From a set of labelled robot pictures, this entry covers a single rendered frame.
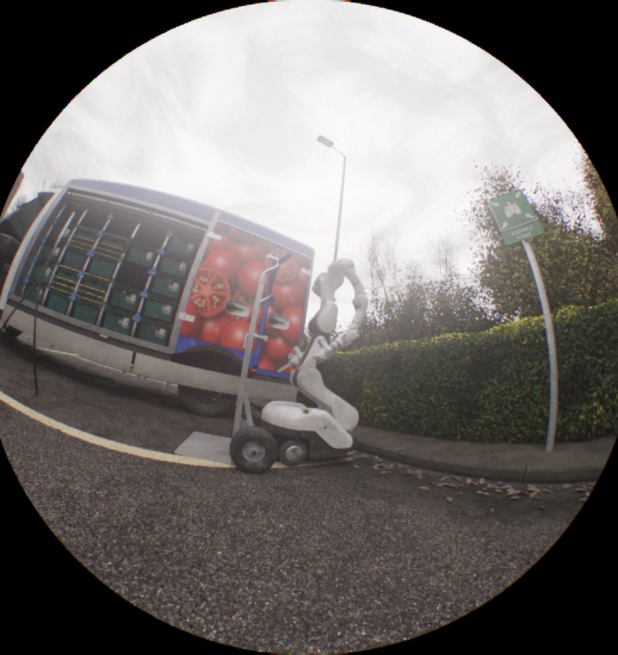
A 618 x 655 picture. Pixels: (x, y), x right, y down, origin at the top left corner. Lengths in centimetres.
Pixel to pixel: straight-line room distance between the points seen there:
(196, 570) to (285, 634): 25
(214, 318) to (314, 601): 237
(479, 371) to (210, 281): 282
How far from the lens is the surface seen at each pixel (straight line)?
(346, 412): 160
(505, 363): 208
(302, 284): 300
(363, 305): 157
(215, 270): 263
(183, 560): 66
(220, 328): 245
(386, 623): 59
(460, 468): 154
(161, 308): 264
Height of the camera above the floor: 48
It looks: 16 degrees up
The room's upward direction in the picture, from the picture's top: 7 degrees clockwise
